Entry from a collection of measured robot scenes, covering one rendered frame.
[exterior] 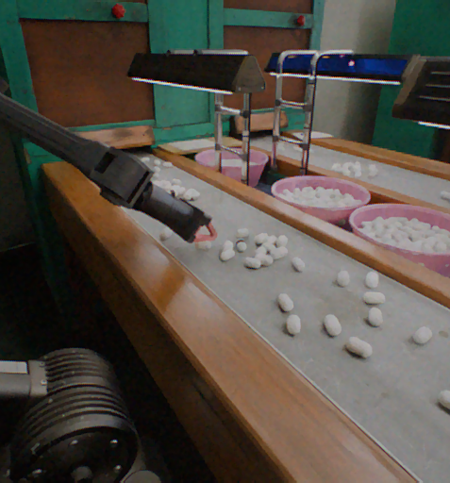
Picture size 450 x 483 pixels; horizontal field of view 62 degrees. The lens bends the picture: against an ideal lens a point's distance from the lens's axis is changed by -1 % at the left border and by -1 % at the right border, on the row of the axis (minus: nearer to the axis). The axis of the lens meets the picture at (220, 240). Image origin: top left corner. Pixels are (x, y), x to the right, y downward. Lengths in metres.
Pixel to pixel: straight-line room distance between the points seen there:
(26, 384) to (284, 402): 0.28
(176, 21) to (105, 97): 0.39
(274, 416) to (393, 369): 0.20
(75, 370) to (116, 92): 1.19
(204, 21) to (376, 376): 1.43
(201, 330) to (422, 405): 0.29
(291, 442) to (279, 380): 0.08
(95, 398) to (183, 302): 0.22
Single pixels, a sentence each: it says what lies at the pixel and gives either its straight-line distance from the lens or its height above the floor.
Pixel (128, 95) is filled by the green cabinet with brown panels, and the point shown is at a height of 0.97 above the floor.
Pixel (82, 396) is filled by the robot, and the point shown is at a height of 0.79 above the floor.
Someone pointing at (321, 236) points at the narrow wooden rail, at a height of 0.76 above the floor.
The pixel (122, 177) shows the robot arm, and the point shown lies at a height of 0.93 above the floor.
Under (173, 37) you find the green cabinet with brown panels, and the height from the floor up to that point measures 1.16.
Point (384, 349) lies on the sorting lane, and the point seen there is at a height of 0.74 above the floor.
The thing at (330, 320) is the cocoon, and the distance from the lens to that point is 0.59.
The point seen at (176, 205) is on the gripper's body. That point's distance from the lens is 0.71.
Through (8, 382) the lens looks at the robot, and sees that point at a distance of 0.47.
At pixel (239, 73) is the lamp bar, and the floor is 1.08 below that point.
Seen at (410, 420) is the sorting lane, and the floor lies 0.74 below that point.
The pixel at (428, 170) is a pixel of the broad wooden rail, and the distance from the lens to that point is 1.47.
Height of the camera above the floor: 1.12
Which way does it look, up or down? 27 degrees down
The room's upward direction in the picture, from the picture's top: straight up
